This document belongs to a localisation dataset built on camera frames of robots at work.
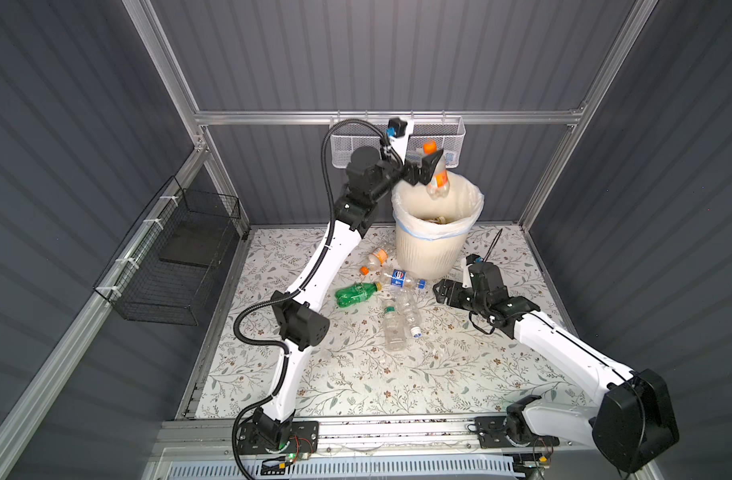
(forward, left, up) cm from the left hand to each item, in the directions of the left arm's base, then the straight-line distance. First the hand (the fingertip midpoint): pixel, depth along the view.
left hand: (423, 137), depth 67 cm
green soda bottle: (-9, +17, -49) cm, 53 cm away
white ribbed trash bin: (-6, -5, -26) cm, 27 cm away
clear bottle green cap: (-22, +6, -51) cm, 56 cm away
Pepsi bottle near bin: (-6, +1, -47) cm, 47 cm away
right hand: (-18, -9, -37) cm, 42 cm away
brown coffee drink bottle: (+13, -13, -38) cm, 43 cm away
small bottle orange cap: (+4, +9, -48) cm, 49 cm away
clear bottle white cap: (-16, 0, -51) cm, 54 cm away
